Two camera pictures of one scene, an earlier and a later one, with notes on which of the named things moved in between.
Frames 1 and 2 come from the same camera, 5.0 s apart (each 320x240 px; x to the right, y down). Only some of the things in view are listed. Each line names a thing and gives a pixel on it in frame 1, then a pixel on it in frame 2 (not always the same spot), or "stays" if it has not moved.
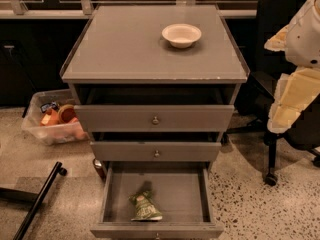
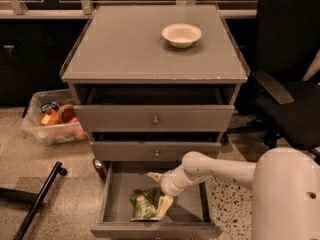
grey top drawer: x=154 y=118 stays
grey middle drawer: x=152 y=151 stays
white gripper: x=305 y=42 → x=168 y=183
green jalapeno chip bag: x=146 y=209 stays
